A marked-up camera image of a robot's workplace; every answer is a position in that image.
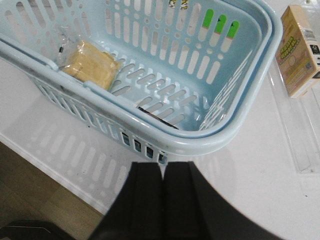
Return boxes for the black white tissue pack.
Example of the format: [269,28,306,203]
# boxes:
[121,106,178,165]

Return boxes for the beige snack box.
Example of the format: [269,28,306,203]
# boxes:
[275,4,320,99]

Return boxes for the yellow bread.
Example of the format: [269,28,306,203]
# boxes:
[56,40,122,90]

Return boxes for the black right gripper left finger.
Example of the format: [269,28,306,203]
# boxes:
[89,162,163,240]

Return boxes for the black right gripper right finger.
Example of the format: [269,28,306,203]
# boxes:
[163,161,278,240]

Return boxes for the light blue plastic basket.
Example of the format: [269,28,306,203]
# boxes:
[0,0,282,162]

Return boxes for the clear acrylic shelf right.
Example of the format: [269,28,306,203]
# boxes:
[266,0,320,174]

